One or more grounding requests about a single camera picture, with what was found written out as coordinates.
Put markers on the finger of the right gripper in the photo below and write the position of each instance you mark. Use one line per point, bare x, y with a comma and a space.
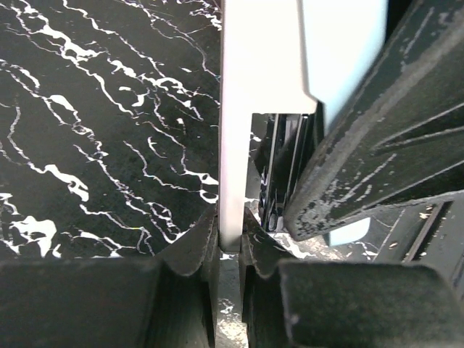
399, 140

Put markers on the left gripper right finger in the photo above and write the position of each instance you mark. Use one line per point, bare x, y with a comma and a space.
289, 302

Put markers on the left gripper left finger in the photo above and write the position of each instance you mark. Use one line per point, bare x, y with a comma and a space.
168, 300

